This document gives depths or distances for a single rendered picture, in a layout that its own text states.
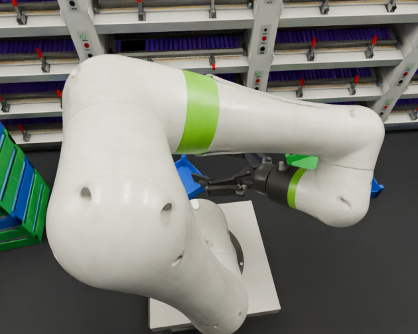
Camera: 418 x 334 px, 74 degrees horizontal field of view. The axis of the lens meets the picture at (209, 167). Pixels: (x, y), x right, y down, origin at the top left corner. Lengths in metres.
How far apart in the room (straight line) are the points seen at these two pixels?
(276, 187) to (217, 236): 0.17
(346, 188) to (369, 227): 0.91
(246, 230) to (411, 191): 1.01
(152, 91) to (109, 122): 0.08
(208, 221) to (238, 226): 0.29
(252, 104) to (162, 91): 0.13
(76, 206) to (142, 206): 0.05
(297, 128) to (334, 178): 0.15
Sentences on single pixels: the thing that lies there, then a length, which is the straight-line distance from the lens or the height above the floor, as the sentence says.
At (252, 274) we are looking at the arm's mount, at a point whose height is 0.32.
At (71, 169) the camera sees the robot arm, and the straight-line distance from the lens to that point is 0.25.
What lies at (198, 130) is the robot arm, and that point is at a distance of 0.36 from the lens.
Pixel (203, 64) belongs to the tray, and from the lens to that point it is 1.28.
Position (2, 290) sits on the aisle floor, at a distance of 1.42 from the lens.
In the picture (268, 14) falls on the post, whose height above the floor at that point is 0.69.
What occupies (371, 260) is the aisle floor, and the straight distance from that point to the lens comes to 1.39.
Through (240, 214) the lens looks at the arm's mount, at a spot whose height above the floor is 0.32.
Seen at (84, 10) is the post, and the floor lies 0.73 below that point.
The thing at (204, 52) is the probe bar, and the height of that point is 0.53.
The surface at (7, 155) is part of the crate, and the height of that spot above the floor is 0.34.
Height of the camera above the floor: 1.13
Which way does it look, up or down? 50 degrees down
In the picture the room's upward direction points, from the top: straight up
